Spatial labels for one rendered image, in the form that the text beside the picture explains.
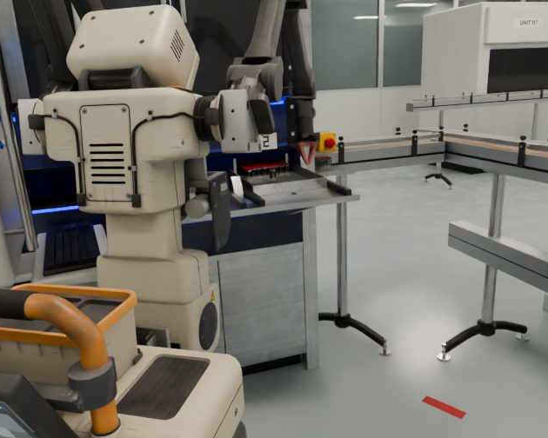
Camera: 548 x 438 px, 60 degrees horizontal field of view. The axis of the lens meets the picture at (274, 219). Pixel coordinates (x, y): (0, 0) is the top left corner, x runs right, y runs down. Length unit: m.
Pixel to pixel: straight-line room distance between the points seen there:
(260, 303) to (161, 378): 1.23
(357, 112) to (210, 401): 6.58
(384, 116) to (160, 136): 6.60
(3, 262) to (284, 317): 1.17
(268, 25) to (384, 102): 6.29
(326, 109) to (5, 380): 6.53
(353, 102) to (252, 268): 5.40
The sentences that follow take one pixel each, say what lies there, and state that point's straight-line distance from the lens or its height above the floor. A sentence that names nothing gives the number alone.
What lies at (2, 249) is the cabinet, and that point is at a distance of 1.26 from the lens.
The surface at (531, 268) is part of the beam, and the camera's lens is 2.09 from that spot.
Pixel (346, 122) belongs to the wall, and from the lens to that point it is 7.08.
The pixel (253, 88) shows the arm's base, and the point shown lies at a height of 1.23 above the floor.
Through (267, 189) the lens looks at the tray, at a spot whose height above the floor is 0.90.
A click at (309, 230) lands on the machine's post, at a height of 0.65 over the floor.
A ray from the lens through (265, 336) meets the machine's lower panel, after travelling 2.06.
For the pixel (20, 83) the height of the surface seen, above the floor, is 1.27.
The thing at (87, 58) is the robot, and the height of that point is 1.29.
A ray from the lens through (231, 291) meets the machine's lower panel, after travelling 1.93.
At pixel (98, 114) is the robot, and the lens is 0.93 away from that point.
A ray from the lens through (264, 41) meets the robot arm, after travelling 1.08.
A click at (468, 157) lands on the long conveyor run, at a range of 2.23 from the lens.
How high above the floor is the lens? 1.24
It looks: 16 degrees down
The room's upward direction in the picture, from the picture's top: 3 degrees counter-clockwise
